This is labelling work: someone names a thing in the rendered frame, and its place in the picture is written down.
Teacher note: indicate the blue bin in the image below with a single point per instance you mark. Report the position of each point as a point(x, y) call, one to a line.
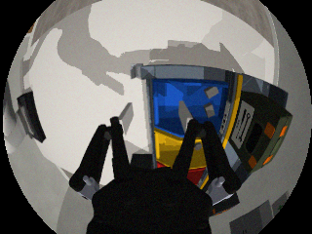
point(167, 94)

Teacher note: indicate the yellow open bin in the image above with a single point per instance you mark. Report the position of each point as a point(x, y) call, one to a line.
point(167, 147)

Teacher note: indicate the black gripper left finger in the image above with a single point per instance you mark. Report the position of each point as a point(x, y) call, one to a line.
point(85, 181)

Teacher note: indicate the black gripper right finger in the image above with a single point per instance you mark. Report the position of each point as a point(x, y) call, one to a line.
point(223, 180)

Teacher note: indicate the yellow curved bar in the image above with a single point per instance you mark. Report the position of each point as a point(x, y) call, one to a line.
point(232, 118)

